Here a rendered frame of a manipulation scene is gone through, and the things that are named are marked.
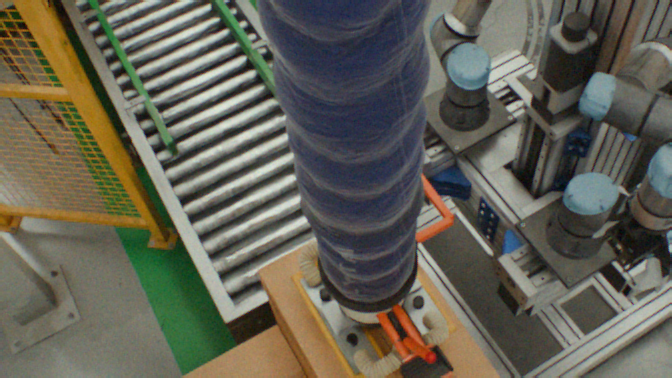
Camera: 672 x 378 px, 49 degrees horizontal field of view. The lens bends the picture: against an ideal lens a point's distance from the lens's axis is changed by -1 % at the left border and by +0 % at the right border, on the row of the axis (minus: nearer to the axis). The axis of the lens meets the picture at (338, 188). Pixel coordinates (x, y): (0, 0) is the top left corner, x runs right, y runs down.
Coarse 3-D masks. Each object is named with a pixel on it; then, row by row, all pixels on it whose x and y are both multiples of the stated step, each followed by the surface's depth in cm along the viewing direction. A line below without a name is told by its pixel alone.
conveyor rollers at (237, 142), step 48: (144, 0) 328; (192, 0) 326; (144, 48) 312; (192, 48) 310; (240, 48) 310; (240, 96) 294; (192, 144) 284; (240, 144) 284; (288, 144) 283; (192, 192) 275; (240, 288) 252
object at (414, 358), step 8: (432, 344) 166; (440, 352) 165; (408, 360) 165; (416, 360) 166; (424, 360) 165; (440, 360) 165; (400, 368) 165; (408, 368) 165; (416, 368) 165; (424, 368) 164; (432, 368) 164; (440, 368) 164; (448, 368) 164; (408, 376) 163; (416, 376) 164; (424, 376) 163; (432, 376) 163; (440, 376) 163; (448, 376) 162
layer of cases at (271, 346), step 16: (256, 336) 241; (272, 336) 241; (240, 352) 238; (256, 352) 238; (272, 352) 238; (288, 352) 237; (208, 368) 236; (224, 368) 236; (240, 368) 236; (256, 368) 235; (272, 368) 235; (288, 368) 234
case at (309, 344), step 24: (312, 240) 213; (288, 264) 209; (264, 288) 219; (288, 288) 205; (432, 288) 202; (288, 312) 202; (288, 336) 224; (312, 336) 197; (384, 336) 196; (456, 336) 194; (312, 360) 194; (336, 360) 193; (456, 360) 191; (480, 360) 191
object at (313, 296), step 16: (304, 288) 191; (320, 288) 190; (320, 304) 188; (320, 320) 186; (336, 336) 183; (352, 336) 180; (368, 336) 183; (336, 352) 181; (352, 352) 180; (352, 368) 178
